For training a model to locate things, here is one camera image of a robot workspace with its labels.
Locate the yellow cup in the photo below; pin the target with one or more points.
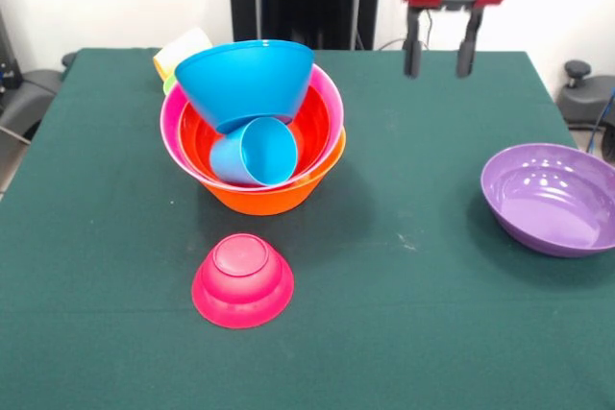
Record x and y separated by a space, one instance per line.
178 47

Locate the large pink bowl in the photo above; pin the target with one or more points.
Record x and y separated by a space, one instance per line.
169 122

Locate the medium blue bowl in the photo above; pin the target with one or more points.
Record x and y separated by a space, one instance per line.
245 79

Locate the red-orange bowl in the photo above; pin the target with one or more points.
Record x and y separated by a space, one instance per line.
314 127

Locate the dark green tablecloth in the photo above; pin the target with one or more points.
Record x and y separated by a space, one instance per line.
307 333

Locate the small green bowl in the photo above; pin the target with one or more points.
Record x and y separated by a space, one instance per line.
168 84

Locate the large orange bowl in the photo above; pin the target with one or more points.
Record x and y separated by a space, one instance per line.
269 201

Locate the black equipment box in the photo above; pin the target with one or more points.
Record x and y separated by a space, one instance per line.
7 64

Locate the small crimson bowl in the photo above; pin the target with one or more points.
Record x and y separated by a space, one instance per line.
242 285

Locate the blue cup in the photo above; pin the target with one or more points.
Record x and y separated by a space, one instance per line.
266 153

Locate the purple bowl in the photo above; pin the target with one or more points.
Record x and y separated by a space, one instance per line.
552 199

